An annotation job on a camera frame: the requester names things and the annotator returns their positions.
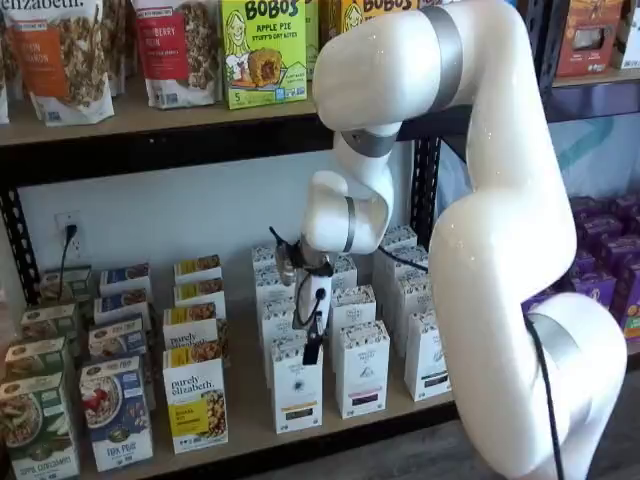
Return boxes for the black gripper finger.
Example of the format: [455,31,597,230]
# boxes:
[302,311,325,367]

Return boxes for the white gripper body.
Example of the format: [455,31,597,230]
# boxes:
[297,272,333,335]

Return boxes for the white tea box pink strip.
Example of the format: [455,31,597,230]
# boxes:
[328,284,378,346]
[333,319,392,420]
[329,253,359,291]

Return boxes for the wooden shelf board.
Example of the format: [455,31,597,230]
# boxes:
[552,68,640,90]
[74,234,461,476]
[0,69,331,147]

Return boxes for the white tea box pale strip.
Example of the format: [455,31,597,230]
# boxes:
[388,224,419,251]
[393,270,437,341]
[402,309,454,403]
[383,244,433,301]

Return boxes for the white yellow purely elizabeth box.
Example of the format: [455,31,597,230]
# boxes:
[173,254,223,287]
[173,277,228,314]
[162,339,230,455]
[162,302,225,351]

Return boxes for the green Bobo's apple pie box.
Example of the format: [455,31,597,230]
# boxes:
[304,0,321,56]
[220,0,310,111]

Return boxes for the green cereal box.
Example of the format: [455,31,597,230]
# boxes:
[4,337,69,384]
[38,264,95,307]
[0,372,81,480]
[19,302,81,346]

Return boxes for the orange brown snack box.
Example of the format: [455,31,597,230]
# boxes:
[554,0,625,80]

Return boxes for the white snack box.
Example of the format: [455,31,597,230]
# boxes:
[617,0,640,72]

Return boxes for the red label granola bag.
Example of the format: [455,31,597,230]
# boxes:
[130,0,222,110]

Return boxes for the white granola bag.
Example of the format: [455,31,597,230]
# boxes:
[102,0,134,97]
[0,19,11,126]

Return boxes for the orange label granola bag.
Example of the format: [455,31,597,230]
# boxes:
[0,0,117,127]

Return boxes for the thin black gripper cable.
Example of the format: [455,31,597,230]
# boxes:
[293,272,324,329]

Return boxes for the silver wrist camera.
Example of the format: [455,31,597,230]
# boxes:
[273,241,298,288]

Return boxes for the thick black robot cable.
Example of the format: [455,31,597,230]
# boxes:
[377,243,569,480]

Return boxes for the black plug with cord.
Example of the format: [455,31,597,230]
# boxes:
[59,224,79,304]

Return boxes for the white wall outlet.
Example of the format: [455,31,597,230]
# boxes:
[54,209,86,257]

